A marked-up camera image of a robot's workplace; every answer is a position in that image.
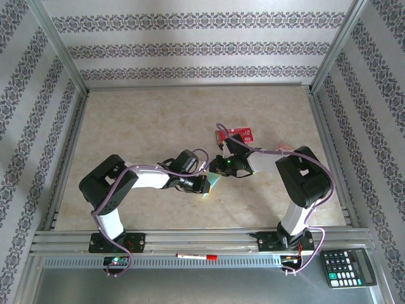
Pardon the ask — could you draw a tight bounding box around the light blue paper sheet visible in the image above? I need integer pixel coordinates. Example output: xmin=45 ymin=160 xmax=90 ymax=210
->
xmin=201 ymin=172 xmax=222 ymax=199

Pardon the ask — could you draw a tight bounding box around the red memory card package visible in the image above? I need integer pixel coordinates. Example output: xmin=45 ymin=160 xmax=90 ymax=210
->
xmin=215 ymin=126 xmax=254 ymax=145

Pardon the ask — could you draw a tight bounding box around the white red marker pen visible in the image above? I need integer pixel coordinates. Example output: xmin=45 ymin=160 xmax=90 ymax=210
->
xmin=175 ymin=252 xmax=218 ymax=262

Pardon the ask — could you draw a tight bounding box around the grey metal shelf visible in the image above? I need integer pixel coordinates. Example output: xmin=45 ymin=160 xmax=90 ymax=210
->
xmin=31 ymin=267 xmax=380 ymax=304

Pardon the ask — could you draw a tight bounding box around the small controller circuit board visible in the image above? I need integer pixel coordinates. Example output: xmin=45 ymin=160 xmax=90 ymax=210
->
xmin=103 ymin=255 xmax=130 ymax=267
xmin=280 ymin=253 xmax=303 ymax=266

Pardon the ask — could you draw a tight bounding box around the black desk calculator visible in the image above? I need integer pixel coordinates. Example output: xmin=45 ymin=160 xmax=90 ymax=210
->
xmin=320 ymin=248 xmax=378 ymax=289

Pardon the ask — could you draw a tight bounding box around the aluminium mounting rail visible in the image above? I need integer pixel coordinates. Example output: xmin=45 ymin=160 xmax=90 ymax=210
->
xmin=30 ymin=227 xmax=375 ymax=256

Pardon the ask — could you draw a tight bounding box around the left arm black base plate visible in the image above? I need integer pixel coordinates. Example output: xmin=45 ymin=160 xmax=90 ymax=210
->
xmin=88 ymin=232 xmax=147 ymax=254

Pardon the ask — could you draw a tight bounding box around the grey slotted cable duct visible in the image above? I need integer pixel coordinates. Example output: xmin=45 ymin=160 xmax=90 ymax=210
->
xmin=42 ymin=255 xmax=283 ymax=270

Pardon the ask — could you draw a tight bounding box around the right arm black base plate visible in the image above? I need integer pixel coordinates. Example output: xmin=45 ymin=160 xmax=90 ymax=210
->
xmin=256 ymin=231 xmax=315 ymax=253

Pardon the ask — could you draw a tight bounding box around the aluminium table edge rail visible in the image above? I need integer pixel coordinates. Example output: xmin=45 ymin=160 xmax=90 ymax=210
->
xmin=85 ymin=82 xmax=313 ymax=92
xmin=42 ymin=91 xmax=90 ymax=231
xmin=308 ymin=91 xmax=361 ymax=229

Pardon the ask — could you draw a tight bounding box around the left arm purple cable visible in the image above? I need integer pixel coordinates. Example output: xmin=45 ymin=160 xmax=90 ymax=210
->
xmin=90 ymin=148 xmax=209 ymax=279

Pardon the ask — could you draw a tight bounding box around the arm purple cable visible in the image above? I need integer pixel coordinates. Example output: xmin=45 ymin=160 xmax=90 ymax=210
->
xmin=90 ymin=148 xmax=209 ymax=279
xmin=216 ymin=122 xmax=333 ymax=276

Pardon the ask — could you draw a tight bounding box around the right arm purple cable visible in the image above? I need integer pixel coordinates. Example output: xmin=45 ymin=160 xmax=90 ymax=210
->
xmin=216 ymin=122 xmax=333 ymax=276

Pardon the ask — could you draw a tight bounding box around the aluminium frame post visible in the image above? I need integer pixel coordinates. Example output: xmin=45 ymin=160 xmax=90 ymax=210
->
xmin=309 ymin=0 xmax=371 ymax=94
xmin=27 ymin=0 xmax=90 ymax=96

